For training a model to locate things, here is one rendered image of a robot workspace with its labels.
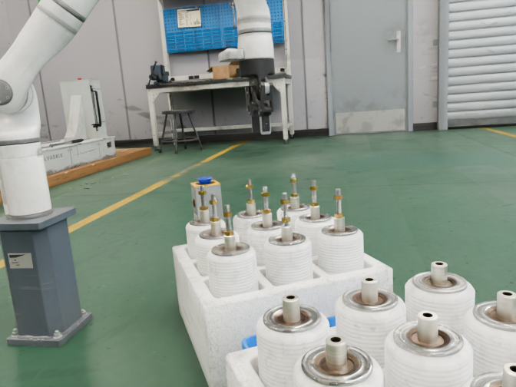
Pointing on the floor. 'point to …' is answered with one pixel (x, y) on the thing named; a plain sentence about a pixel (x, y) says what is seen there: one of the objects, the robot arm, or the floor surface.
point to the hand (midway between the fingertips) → (260, 127)
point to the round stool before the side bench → (176, 129)
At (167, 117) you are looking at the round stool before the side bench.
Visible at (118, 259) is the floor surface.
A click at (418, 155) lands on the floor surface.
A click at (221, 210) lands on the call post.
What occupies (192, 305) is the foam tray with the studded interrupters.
